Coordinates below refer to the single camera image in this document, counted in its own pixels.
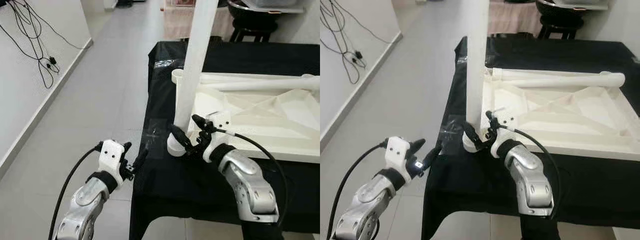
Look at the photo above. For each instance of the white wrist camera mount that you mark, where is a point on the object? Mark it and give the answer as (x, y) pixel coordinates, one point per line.
(220, 120)
(397, 152)
(506, 120)
(110, 155)

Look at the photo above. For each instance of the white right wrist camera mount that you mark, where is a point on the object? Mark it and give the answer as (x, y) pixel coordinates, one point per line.
(506, 120)
(220, 120)

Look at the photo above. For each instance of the beige cloth covered table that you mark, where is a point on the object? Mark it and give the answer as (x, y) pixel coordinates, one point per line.
(515, 20)
(175, 22)

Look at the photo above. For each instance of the large black round basin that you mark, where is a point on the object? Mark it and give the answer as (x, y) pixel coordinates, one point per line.
(560, 15)
(252, 17)

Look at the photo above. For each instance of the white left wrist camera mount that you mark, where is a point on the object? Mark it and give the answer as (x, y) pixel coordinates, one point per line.
(110, 155)
(397, 152)

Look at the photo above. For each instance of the clear tape patch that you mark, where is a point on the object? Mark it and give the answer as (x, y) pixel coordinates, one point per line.
(165, 63)
(451, 132)
(463, 59)
(154, 137)

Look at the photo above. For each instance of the white plastic ribbed table top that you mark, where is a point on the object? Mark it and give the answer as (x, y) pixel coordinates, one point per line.
(575, 115)
(270, 120)

